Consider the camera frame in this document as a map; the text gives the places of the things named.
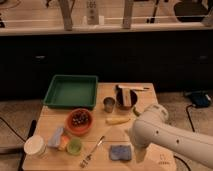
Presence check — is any white remote on shelf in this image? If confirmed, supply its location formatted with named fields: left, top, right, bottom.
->
left=86, top=0, right=99, bottom=25

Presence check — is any knife with wooden handle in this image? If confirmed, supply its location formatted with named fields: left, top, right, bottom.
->
left=116, top=84, right=149, bottom=91

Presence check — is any dark brown bowl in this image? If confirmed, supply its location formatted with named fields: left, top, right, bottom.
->
left=116, top=89, right=138, bottom=110

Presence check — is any green plastic tray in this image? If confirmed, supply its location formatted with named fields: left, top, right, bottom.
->
left=43, top=75, right=98, bottom=110

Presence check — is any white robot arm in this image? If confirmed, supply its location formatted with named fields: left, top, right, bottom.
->
left=129, top=104, right=213, bottom=169

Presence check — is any green cucumber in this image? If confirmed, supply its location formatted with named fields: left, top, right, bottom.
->
left=133, top=107, right=141, bottom=117

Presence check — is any orange toy block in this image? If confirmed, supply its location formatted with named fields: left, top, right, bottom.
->
left=58, top=135, right=69, bottom=151

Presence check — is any orange bowl with grapes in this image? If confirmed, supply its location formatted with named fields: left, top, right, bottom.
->
left=65, top=108, right=93, bottom=136

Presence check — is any black cable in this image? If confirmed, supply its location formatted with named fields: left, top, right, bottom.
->
left=174, top=103, right=198, bottom=171

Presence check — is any small metal cup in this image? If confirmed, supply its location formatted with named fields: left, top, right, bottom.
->
left=103, top=97, right=115, bottom=113

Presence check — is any dark blue floor device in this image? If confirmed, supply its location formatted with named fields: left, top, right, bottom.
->
left=186, top=91, right=211, bottom=108

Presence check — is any blue sponge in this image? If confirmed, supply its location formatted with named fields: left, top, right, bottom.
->
left=109, top=145, right=132, bottom=161

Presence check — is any wooden block in bowl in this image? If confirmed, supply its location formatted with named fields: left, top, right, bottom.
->
left=122, top=88, right=131, bottom=107

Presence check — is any small green cup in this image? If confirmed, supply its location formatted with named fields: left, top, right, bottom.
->
left=66, top=138, right=82, bottom=155

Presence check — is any light blue cloth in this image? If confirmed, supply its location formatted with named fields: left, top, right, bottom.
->
left=47, top=126, right=64, bottom=148

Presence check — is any metal fork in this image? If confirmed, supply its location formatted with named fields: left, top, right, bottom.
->
left=79, top=136, right=105, bottom=168

